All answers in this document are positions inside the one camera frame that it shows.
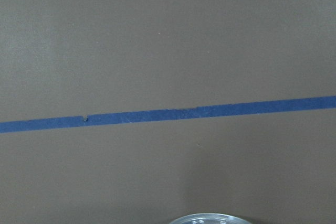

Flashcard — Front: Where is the clear Wilson tennis ball can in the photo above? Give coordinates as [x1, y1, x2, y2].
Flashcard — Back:
[170, 213, 251, 224]

